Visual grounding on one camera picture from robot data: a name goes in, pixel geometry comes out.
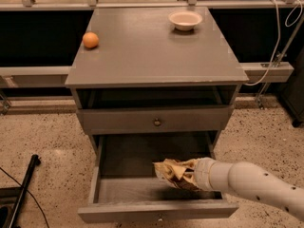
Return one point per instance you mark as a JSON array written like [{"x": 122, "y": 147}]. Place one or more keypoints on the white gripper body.
[{"x": 201, "y": 174}]

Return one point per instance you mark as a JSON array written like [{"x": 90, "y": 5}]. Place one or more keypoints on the closed grey top drawer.
[{"x": 154, "y": 120}]

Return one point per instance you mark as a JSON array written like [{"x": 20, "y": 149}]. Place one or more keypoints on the white bowl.
[{"x": 184, "y": 20}]

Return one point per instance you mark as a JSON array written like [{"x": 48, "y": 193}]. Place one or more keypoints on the orange fruit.
[{"x": 90, "y": 40}]

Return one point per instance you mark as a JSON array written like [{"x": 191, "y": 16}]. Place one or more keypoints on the grey wooden drawer cabinet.
[{"x": 142, "y": 61}]

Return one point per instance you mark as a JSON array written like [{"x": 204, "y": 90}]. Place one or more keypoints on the black stand leg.
[{"x": 11, "y": 198}]

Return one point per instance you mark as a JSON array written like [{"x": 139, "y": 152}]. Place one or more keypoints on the open grey middle drawer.
[{"x": 125, "y": 188}]

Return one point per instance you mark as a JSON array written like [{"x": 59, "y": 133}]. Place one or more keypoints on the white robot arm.
[{"x": 251, "y": 182}]

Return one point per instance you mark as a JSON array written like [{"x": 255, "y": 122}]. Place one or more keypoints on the brown chip bag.
[{"x": 177, "y": 174}]

